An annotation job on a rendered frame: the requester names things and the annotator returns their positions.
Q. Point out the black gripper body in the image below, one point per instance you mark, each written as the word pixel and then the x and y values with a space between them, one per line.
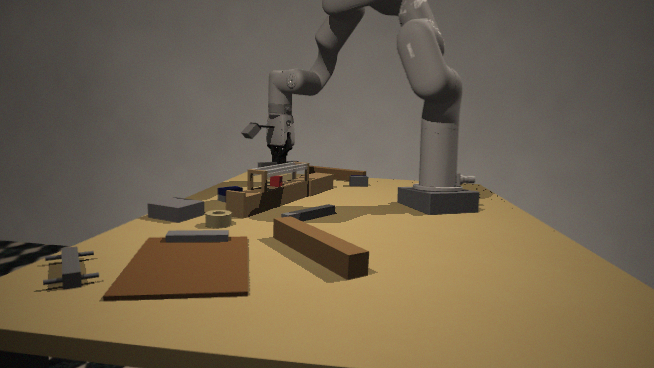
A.
pixel 282 123

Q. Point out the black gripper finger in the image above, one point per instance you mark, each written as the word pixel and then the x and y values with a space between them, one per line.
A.
pixel 281 159
pixel 274 152

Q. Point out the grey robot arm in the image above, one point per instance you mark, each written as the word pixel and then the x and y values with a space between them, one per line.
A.
pixel 430 79

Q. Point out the brown clipboard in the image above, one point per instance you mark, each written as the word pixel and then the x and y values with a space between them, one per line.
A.
pixel 185 264

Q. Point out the olive-brown tape roll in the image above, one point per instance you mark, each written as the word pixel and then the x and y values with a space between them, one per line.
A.
pixel 218 218

